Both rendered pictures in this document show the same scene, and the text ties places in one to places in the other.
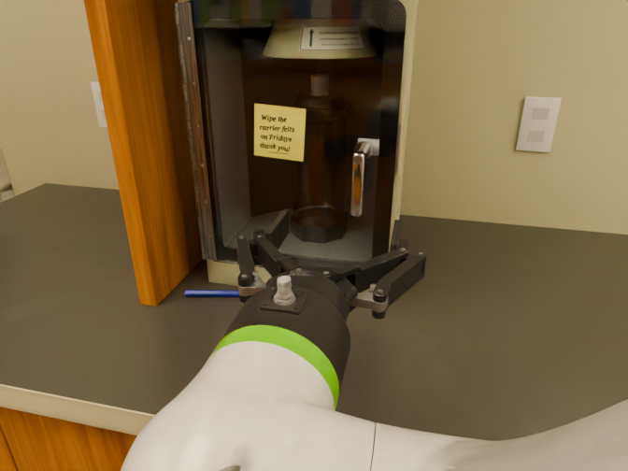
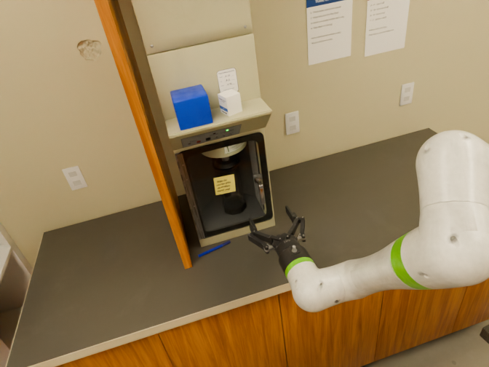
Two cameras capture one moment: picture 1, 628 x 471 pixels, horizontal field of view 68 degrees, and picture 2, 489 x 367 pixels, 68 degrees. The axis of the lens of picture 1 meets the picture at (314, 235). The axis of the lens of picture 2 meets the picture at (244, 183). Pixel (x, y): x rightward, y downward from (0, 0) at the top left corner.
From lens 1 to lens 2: 82 cm
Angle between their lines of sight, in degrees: 23
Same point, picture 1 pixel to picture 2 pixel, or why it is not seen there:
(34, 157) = (28, 221)
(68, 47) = (41, 156)
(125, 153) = (174, 217)
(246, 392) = (311, 272)
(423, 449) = (343, 266)
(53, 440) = (185, 332)
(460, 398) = (317, 248)
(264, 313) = (294, 255)
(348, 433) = (330, 270)
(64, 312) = (158, 287)
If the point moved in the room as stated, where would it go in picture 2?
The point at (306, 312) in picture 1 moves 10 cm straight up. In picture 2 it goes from (300, 250) to (299, 226)
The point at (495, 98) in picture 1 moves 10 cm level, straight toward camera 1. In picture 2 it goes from (273, 117) to (278, 127)
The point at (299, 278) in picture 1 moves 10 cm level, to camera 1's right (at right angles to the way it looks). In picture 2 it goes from (288, 242) to (314, 228)
